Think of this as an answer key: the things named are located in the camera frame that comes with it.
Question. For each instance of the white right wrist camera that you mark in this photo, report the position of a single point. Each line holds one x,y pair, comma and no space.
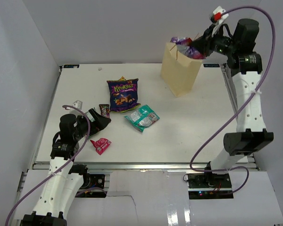
218,15

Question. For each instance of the dark blue Krokant snack bag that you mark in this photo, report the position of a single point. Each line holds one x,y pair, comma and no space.
123,95

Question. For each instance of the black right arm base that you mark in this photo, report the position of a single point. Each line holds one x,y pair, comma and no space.
209,186

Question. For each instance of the teal candy bag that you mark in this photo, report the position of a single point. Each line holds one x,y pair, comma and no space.
142,118

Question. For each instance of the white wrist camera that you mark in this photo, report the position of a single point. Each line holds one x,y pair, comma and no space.
218,15
78,104

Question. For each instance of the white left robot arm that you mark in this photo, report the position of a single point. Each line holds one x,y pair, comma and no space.
64,177

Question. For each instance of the beige paper bag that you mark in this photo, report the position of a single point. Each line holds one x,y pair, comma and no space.
179,71

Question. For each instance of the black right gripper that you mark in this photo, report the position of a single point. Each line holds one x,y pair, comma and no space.
204,43

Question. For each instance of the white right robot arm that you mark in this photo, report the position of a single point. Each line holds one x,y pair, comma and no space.
246,67

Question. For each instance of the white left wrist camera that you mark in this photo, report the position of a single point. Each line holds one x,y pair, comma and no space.
78,104

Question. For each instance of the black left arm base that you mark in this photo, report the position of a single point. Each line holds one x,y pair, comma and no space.
93,184

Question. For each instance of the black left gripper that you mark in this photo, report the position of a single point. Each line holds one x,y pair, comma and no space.
99,123

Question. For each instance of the pink candy packet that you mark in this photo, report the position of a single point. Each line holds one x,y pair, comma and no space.
101,145

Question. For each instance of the brown M&M's packet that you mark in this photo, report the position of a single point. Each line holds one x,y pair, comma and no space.
104,110

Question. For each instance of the white paper sheet front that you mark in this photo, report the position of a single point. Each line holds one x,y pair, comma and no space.
156,198

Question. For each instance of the purple Fox's berries candy bag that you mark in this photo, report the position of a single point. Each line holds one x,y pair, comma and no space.
184,47

